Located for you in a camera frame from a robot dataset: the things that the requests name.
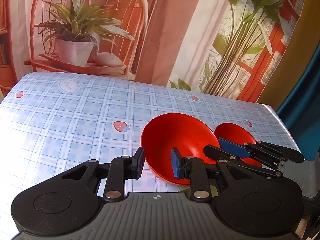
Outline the red bowl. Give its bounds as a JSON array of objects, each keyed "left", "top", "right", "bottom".
[
  {"left": 214, "top": 123, "right": 262, "bottom": 167},
  {"left": 140, "top": 113, "right": 220, "bottom": 185}
]

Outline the green plastic plate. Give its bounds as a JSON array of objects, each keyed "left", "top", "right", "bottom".
[{"left": 180, "top": 185, "right": 219, "bottom": 199}]

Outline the blue curtain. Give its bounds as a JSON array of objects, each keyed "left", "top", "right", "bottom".
[{"left": 277, "top": 49, "right": 319, "bottom": 160}]

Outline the blue plaid tablecloth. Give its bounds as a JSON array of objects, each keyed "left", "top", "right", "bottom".
[{"left": 1, "top": 72, "right": 297, "bottom": 239}]

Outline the yellow wooden panel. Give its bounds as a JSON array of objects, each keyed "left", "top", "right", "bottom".
[{"left": 257, "top": 0, "right": 319, "bottom": 111}]

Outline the printed room backdrop cloth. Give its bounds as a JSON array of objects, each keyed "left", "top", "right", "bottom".
[{"left": 1, "top": 0, "right": 304, "bottom": 102}]

